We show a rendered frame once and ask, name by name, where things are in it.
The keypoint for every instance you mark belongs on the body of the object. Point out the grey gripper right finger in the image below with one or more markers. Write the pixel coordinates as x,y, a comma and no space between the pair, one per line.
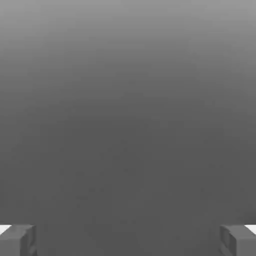
240,242

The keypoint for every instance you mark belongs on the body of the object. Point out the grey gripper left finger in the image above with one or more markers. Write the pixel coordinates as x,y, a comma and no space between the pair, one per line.
14,242

